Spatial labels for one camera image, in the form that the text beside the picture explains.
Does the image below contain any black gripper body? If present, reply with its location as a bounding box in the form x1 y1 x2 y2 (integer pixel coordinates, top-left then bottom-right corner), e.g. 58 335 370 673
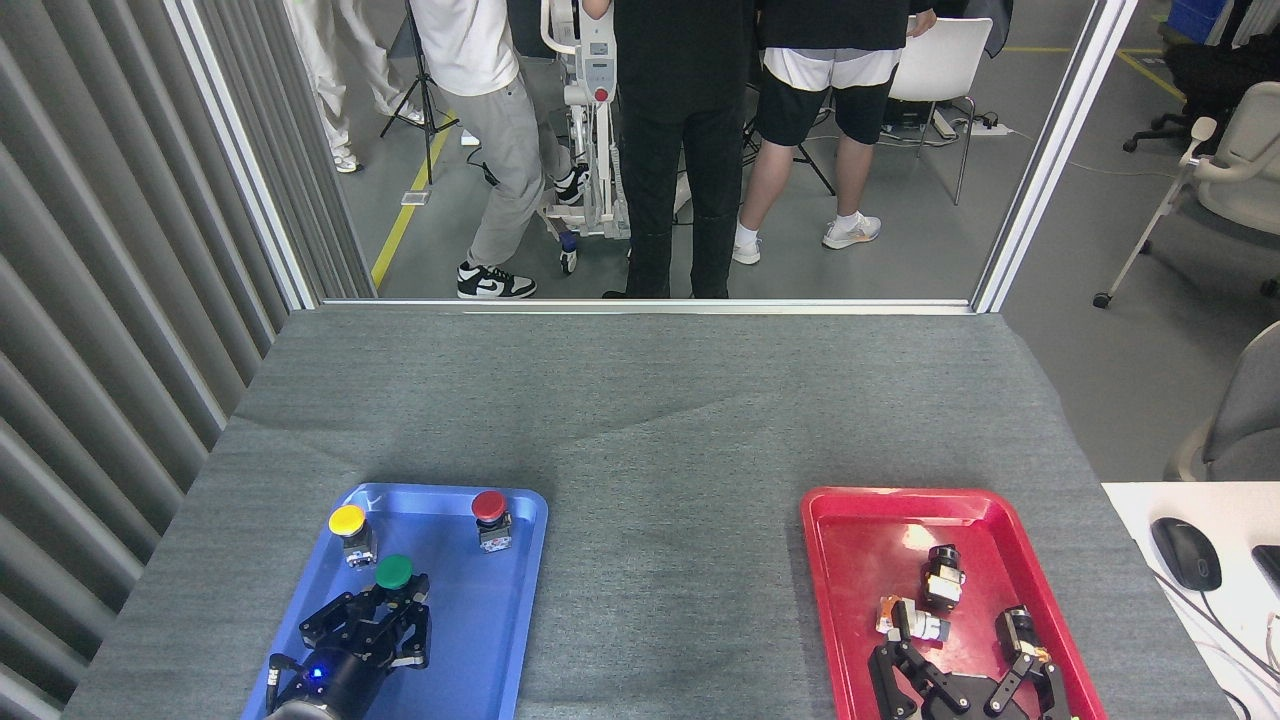
265 645 389 720
930 678 1021 720

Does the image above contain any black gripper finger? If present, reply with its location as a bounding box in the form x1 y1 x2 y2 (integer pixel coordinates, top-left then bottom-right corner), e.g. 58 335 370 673
995 652 1073 720
868 640 956 720
300 590 386 656
375 575 433 669

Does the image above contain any green push button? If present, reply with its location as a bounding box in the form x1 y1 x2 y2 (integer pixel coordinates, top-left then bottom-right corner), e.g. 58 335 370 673
375 555 426 601

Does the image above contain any yellow push button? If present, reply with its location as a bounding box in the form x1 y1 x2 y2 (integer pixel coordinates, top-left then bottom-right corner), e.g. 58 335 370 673
328 504 378 571

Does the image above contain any red push button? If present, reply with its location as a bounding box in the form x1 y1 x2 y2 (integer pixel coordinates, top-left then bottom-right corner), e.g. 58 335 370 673
471 490 514 553

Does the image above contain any blue plastic tray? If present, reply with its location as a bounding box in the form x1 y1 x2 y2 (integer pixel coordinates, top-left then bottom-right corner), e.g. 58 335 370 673
240 483 550 720

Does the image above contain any red plastic tray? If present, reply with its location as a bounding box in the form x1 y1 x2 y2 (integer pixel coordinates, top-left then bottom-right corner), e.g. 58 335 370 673
800 486 1109 720

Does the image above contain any black computer mouse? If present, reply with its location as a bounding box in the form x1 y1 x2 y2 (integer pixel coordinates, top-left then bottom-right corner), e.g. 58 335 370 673
1150 517 1223 593

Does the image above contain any white desk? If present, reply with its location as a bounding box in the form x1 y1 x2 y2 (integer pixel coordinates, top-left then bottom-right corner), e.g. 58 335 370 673
1100 482 1280 720

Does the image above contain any grey table cloth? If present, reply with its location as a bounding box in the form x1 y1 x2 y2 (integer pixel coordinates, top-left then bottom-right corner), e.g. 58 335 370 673
60 308 1236 720

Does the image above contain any grey office chair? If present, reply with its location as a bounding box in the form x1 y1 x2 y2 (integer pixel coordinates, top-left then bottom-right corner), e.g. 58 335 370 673
1163 320 1280 483

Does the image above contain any black tripod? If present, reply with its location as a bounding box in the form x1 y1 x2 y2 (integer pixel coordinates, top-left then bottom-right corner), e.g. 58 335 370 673
380 0 461 187
742 115 837 197

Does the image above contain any white power strip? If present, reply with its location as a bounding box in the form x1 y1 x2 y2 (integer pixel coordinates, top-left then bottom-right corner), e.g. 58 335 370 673
930 108 1016 138

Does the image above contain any beige office chair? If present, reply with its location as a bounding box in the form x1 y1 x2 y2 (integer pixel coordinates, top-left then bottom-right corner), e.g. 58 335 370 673
1093 82 1280 309

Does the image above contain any white plastic chair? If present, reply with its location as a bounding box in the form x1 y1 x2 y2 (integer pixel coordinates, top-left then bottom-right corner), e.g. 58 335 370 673
885 17 994 207

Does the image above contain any black office chair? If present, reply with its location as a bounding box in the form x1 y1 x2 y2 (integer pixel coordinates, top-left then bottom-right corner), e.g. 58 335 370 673
1122 35 1280 156

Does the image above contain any blue storage box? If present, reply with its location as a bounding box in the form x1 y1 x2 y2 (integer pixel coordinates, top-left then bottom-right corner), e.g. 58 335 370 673
1168 0 1233 46

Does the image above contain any white and orange switch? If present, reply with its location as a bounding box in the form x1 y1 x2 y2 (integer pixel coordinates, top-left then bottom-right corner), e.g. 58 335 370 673
877 596 951 644

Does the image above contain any black and orange switch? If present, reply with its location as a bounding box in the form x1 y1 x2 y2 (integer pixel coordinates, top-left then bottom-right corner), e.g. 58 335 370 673
995 605 1053 666

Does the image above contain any black selector switch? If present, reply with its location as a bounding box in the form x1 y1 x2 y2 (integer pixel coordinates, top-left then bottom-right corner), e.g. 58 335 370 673
922 545 966 611

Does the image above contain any silver frame rail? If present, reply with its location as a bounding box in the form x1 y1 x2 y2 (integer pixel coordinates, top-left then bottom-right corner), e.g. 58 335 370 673
320 297 976 317

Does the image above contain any silver frame post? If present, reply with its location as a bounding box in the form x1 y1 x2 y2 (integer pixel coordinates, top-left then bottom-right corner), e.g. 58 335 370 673
165 0 321 311
970 0 1143 314

